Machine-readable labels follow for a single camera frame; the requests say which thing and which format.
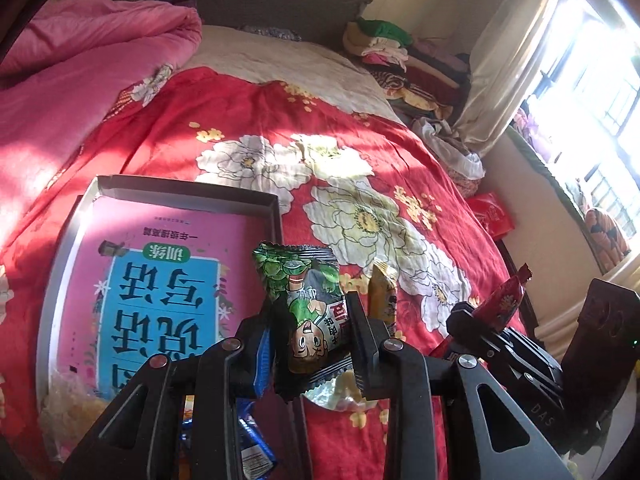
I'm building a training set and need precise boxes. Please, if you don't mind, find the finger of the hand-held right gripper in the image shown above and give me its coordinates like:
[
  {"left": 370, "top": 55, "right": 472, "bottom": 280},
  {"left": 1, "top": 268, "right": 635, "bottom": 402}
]
[{"left": 446, "top": 301, "right": 566, "bottom": 401}]

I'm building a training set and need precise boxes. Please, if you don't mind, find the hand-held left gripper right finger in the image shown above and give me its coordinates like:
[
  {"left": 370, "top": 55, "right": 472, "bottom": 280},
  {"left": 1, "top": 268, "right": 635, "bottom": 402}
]
[{"left": 345, "top": 290, "right": 573, "bottom": 480}]

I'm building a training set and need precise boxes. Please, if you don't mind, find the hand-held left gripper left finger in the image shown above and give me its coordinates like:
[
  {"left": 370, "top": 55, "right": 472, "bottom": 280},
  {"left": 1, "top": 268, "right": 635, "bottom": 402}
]
[{"left": 60, "top": 315, "right": 276, "bottom": 480}]

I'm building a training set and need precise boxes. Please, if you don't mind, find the red sausage stick packet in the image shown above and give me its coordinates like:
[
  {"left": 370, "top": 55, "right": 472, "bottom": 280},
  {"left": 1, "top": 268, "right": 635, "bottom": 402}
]
[{"left": 440, "top": 262, "right": 533, "bottom": 361}]

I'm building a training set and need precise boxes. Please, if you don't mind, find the green snack packet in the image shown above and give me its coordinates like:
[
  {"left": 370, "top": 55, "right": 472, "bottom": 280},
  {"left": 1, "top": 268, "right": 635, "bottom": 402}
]
[{"left": 252, "top": 241, "right": 358, "bottom": 388}]

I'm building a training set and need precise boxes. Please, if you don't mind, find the grey box lid pink print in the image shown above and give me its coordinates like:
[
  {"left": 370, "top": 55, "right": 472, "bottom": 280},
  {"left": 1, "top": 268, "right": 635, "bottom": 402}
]
[{"left": 35, "top": 175, "right": 283, "bottom": 461}]

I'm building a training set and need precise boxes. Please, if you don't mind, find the clear printed snack packet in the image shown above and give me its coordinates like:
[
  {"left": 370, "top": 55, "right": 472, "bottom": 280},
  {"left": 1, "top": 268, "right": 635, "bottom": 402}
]
[{"left": 40, "top": 370, "right": 118, "bottom": 456}]

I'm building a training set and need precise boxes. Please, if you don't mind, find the clear wrapped yellow pastry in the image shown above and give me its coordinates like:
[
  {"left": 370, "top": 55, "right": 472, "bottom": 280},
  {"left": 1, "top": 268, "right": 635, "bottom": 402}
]
[{"left": 300, "top": 367, "right": 373, "bottom": 413}]

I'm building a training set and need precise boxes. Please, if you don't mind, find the yellow-brown snack packet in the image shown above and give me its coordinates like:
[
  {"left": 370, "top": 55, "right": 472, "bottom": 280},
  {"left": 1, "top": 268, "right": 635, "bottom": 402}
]
[{"left": 367, "top": 257, "right": 401, "bottom": 333}]

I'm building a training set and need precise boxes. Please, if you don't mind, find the blue candy packet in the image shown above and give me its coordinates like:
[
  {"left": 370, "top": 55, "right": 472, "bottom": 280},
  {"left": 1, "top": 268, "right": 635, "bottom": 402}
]
[{"left": 235, "top": 400, "right": 278, "bottom": 480}]

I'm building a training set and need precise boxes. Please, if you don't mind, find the red plastic bag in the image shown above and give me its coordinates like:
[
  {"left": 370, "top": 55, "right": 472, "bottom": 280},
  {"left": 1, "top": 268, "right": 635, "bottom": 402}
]
[{"left": 465, "top": 192, "right": 516, "bottom": 241}]

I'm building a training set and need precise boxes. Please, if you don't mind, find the floral fabric bag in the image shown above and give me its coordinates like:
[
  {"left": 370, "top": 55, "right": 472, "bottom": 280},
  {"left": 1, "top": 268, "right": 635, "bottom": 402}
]
[{"left": 440, "top": 160, "right": 486, "bottom": 201}]

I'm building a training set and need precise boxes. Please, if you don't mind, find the white plastic bag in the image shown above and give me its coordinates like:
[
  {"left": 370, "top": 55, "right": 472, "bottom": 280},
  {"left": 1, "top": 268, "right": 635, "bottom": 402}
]
[{"left": 412, "top": 117, "right": 486, "bottom": 181}]

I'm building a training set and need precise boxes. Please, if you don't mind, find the window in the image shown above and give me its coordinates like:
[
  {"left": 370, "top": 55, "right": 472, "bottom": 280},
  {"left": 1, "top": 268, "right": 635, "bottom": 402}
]
[{"left": 520, "top": 0, "right": 640, "bottom": 221}]

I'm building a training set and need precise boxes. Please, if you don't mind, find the red floral blanket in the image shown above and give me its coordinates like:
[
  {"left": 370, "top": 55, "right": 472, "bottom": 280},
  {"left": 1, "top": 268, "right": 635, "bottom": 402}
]
[{"left": 0, "top": 65, "right": 531, "bottom": 480}]

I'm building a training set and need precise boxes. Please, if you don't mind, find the stack of folded clothes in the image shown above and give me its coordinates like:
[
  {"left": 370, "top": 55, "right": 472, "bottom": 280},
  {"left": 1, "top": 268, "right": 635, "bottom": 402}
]
[{"left": 342, "top": 17, "right": 473, "bottom": 121}]

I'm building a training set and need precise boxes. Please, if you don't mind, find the white curtain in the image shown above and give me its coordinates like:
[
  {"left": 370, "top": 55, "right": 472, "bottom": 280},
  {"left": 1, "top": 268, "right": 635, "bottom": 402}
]
[{"left": 452, "top": 0, "right": 576, "bottom": 156}]

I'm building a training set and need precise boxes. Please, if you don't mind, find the beige bed sheet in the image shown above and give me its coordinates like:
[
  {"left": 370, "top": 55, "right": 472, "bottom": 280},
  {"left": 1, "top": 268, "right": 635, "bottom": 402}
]
[{"left": 180, "top": 25, "right": 406, "bottom": 126}]

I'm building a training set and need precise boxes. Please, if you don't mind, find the dark patterned cloth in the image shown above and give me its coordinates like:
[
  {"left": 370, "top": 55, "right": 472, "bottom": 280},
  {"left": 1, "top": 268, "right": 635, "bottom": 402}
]
[{"left": 237, "top": 24, "right": 303, "bottom": 43}]

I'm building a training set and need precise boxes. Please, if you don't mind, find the pink quilt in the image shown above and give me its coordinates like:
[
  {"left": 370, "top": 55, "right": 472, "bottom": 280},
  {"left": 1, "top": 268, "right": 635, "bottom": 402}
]
[{"left": 0, "top": 0, "right": 203, "bottom": 241}]

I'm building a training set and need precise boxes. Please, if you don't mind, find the grey bed headboard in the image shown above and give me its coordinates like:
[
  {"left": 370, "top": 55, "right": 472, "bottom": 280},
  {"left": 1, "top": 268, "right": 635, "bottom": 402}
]
[{"left": 102, "top": 0, "right": 373, "bottom": 51}]

